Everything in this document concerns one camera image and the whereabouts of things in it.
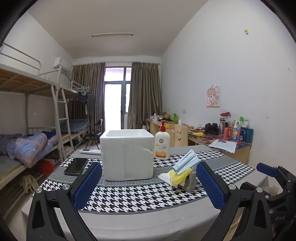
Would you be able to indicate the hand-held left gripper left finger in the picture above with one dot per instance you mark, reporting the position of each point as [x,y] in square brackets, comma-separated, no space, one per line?
[89,185]

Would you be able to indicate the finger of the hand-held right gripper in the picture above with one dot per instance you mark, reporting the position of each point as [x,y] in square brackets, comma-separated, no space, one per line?
[266,168]
[248,186]

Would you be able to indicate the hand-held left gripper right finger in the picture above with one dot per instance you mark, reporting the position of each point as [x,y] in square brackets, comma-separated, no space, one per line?
[210,187]

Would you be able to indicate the grey sock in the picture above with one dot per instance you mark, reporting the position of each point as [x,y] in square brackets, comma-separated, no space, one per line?
[190,183]

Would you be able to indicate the blue face mask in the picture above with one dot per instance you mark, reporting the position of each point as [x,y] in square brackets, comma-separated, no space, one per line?
[186,162]

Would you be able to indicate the white foam box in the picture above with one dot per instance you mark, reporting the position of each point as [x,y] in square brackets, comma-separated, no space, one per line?
[127,157]

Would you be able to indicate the black smartphone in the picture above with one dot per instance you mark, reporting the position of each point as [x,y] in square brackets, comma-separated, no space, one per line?
[76,166]

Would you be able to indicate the white remote control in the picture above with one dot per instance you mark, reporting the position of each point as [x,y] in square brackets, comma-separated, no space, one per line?
[89,151]

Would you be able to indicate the blue toiletry bottles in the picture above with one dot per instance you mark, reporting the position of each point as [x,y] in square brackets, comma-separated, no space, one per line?
[246,135]

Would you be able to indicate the printed paper sheets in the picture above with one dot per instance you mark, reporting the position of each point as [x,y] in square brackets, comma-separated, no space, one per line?
[223,146]

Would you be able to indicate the white crumpled tissue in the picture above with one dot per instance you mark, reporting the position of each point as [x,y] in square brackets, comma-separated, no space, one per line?
[164,177]

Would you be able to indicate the desk with patterned cloth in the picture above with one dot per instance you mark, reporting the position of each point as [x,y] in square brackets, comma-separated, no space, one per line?
[208,140]

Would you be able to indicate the red bag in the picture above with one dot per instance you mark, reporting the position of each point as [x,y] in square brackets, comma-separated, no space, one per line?
[45,166]

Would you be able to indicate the houndstooth tablecloth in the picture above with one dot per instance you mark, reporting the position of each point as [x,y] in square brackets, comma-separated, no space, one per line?
[138,197]

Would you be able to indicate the black folding chair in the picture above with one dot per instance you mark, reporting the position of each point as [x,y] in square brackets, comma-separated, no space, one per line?
[96,134]

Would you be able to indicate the red bottle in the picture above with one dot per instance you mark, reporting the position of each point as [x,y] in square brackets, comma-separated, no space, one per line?
[227,133]

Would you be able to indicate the yellow tool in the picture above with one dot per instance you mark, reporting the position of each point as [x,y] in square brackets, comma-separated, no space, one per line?
[197,134]

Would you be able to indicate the wooden smiley chair back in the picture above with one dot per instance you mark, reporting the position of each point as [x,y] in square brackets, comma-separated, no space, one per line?
[180,136]

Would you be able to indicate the folded blue quilt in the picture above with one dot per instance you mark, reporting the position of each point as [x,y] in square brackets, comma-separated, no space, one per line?
[78,126]

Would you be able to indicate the beige cloth bundle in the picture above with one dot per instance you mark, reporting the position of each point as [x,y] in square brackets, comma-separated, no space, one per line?
[29,183]

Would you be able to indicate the tall thermos bottle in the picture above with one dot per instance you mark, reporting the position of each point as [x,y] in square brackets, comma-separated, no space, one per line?
[222,126]

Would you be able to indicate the white lotion pump bottle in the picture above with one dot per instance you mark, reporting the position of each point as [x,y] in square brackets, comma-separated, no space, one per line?
[161,146]

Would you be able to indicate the blue plaid quilt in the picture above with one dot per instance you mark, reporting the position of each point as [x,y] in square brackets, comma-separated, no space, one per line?
[30,144]

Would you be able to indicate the green plastic container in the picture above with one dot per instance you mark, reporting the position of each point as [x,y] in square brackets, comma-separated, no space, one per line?
[175,117]

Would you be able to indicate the glass balcony door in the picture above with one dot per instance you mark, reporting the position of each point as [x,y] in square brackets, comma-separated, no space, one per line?
[115,104]

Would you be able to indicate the dark hanging clothes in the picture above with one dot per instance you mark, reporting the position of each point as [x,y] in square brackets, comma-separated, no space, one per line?
[82,97]

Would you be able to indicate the brown curtain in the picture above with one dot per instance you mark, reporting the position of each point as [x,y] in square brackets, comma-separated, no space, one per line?
[144,92]
[92,92]

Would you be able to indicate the metal bunk bed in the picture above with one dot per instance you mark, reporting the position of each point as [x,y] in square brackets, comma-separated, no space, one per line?
[27,81]
[74,90]

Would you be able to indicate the white air conditioner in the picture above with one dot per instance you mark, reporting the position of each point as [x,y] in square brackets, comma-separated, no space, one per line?
[60,64]

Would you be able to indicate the ceiling tube lamp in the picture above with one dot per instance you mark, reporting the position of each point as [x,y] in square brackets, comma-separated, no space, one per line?
[112,35]

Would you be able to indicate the pink cartoon wall poster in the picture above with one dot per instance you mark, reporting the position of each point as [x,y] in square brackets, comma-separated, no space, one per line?
[212,96]

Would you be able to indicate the yellow-green wall hook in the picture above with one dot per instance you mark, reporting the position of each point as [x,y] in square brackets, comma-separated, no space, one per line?
[246,32]

